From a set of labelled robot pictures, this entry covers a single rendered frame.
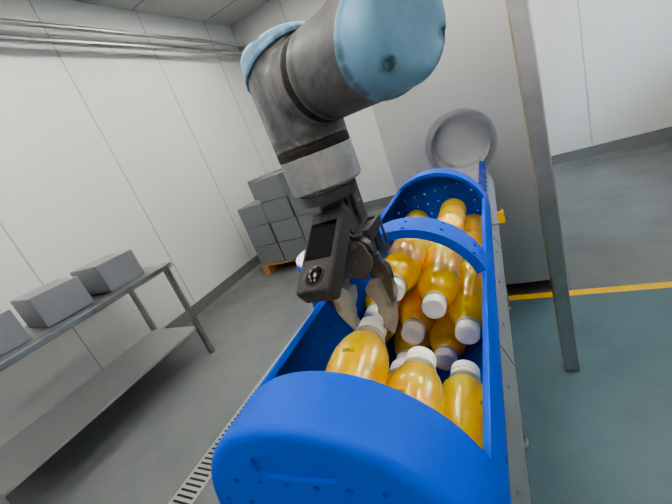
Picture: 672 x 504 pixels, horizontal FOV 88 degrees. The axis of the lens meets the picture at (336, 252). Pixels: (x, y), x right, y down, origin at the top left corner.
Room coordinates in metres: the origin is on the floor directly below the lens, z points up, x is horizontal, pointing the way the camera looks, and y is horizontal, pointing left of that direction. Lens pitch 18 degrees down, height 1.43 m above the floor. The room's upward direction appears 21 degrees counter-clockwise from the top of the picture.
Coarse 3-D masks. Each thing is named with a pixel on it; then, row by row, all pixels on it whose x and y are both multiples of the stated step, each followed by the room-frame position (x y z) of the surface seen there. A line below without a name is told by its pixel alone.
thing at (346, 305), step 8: (344, 288) 0.42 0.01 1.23; (352, 288) 0.43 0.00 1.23; (344, 296) 0.42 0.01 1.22; (352, 296) 0.43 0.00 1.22; (336, 304) 0.43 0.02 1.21; (344, 304) 0.42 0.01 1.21; (352, 304) 0.43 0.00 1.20; (344, 312) 0.42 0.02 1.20; (352, 312) 0.42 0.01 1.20; (344, 320) 0.43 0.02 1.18; (352, 320) 0.42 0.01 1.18; (360, 320) 0.43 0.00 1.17; (352, 328) 0.43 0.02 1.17
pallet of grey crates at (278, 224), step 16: (272, 176) 4.06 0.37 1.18; (256, 192) 4.71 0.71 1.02; (272, 192) 4.10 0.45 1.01; (288, 192) 4.07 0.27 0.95; (256, 208) 4.27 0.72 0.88; (272, 208) 4.14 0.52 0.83; (288, 208) 4.03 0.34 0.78; (304, 208) 3.94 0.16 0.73; (256, 224) 4.31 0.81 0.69; (272, 224) 4.20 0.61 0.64; (288, 224) 4.09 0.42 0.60; (304, 224) 3.98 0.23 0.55; (256, 240) 4.36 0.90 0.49; (272, 240) 4.24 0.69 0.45; (288, 240) 4.13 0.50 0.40; (304, 240) 4.02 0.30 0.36; (272, 256) 4.30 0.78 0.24; (288, 256) 4.18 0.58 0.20; (272, 272) 4.39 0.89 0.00
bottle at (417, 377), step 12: (408, 360) 0.37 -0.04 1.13; (420, 360) 0.36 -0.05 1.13; (396, 372) 0.34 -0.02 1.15; (408, 372) 0.33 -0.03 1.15; (420, 372) 0.32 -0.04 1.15; (432, 372) 0.33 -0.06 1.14; (396, 384) 0.32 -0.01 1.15; (408, 384) 0.31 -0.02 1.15; (420, 384) 0.31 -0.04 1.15; (432, 384) 0.31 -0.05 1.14; (420, 396) 0.29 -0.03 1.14; (432, 396) 0.30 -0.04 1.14; (444, 396) 0.31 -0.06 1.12; (444, 408) 0.30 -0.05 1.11
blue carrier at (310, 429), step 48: (432, 192) 0.97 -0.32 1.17; (480, 192) 0.87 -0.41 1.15; (384, 240) 0.58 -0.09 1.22; (432, 240) 0.54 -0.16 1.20; (336, 336) 0.56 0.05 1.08; (480, 336) 0.52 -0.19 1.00; (288, 384) 0.27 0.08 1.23; (336, 384) 0.25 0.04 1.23; (240, 432) 0.24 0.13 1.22; (288, 432) 0.22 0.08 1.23; (336, 432) 0.20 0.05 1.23; (384, 432) 0.20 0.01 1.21; (432, 432) 0.21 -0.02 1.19; (240, 480) 0.25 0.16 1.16; (288, 480) 0.23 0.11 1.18; (336, 480) 0.20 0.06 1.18; (384, 480) 0.18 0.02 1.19; (432, 480) 0.17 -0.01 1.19; (480, 480) 0.19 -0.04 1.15
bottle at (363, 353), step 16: (352, 336) 0.37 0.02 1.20; (368, 336) 0.36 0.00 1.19; (336, 352) 0.35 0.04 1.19; (352, 352) 0.34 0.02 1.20; (368, 352) 0.34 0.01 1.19; (384, 352) 0.35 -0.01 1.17; (336, 368) 0.32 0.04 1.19; (352, 368) 0.31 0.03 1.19; (368, 368) 0.32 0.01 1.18; (384, 368) 0.33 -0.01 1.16; (384, 384) 0.32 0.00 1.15
